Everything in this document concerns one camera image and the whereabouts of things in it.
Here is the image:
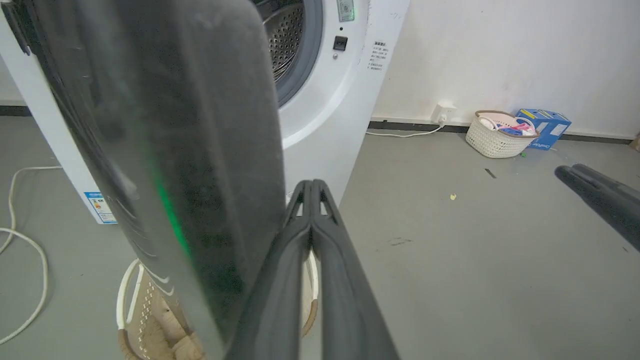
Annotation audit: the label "blue cardboard box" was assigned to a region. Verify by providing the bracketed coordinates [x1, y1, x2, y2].
[515, 108, 572, 151]

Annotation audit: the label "small white woven basket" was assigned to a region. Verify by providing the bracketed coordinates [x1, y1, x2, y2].
[465, 110, 540, 159]

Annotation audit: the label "pink and blue clothes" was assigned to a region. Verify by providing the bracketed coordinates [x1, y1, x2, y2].
[479, 113, 537, 137]

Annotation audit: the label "white socket cable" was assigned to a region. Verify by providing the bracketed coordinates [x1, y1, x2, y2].
[366, 117, 447, 139]

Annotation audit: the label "dark grey pointed left gripper right finger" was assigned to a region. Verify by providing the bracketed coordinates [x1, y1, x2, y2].
[554, 163, 640, 252]

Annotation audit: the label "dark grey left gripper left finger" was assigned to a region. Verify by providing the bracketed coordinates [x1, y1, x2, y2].
[226, 180, 314, 360]

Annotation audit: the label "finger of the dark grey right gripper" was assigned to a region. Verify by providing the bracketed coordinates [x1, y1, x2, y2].
[311, 179, 401, 360]

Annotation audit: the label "dark glass washing machine door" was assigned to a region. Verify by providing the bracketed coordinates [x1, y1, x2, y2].
[1, 0, 287, 359]

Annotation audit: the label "white front-load washing machine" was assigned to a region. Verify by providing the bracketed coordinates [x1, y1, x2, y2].
[0, 0, 411, 225]

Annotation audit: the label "cream laundry basket with handles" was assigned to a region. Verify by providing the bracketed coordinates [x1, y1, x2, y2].
[116, 249, 320, 360]

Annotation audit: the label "white wall socket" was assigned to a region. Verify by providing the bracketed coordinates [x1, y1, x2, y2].
[431, 102, 457, 125]

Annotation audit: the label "white power cable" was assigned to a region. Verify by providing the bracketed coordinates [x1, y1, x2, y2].
[0, 165, 63, 346]

